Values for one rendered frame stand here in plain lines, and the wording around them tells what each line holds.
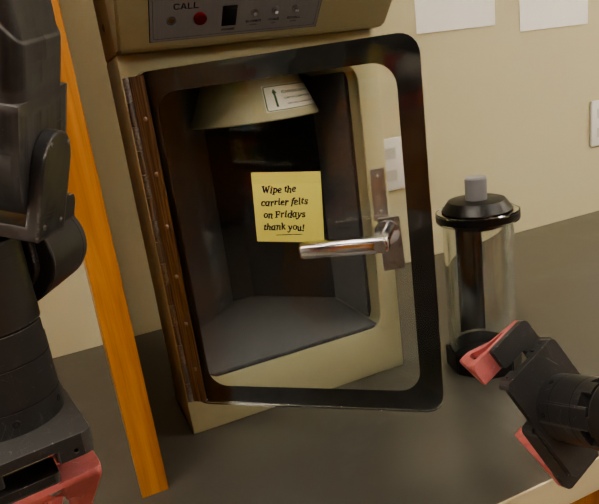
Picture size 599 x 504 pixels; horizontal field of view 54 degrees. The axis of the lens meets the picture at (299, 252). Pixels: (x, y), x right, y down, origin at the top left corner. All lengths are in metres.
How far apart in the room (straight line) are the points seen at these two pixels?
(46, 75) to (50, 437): 0.19
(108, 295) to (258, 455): 0.27
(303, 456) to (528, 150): 1.05
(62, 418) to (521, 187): 1.33
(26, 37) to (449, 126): 1.18
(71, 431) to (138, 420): 0.33
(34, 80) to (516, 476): 0.57
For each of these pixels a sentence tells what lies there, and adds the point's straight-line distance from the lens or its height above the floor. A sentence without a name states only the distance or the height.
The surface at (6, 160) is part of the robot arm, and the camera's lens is 0.31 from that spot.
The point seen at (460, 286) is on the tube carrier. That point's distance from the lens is 0.81.
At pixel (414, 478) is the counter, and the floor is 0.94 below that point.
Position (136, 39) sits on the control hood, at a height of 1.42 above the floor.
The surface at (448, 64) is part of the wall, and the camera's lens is 1.40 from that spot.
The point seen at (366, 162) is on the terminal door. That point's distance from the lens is 0.59.
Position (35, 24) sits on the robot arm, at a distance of 0.31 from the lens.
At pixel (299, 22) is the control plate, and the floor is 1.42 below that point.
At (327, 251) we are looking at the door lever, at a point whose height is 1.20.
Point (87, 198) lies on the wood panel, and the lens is 0.60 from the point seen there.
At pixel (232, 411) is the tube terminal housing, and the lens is 0.81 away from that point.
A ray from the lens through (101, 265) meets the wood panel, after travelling 0.61.
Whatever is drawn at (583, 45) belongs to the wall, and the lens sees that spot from 1.67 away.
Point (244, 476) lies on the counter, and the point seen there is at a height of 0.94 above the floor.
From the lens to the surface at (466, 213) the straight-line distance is 0.77.
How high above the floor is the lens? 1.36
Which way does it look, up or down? 16 degrees down
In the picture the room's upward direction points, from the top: 8 degrees counter-clockwise
